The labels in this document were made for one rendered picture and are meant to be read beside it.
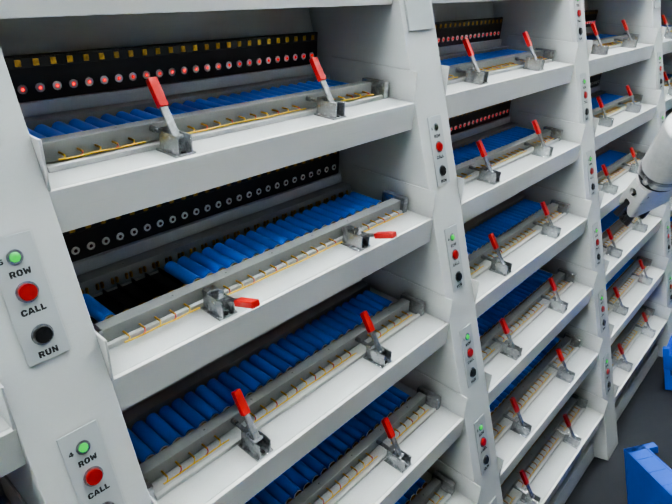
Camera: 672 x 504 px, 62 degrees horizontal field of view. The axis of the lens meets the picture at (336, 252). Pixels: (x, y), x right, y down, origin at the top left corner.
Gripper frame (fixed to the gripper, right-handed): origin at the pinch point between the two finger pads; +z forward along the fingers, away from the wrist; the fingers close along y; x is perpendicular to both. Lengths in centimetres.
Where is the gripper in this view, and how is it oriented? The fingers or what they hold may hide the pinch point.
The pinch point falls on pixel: (633, 213)
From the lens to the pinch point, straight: 145.4
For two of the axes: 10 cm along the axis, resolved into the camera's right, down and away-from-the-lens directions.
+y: 9.1, -4.1, 0.5
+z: 1.4, 4.4, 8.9
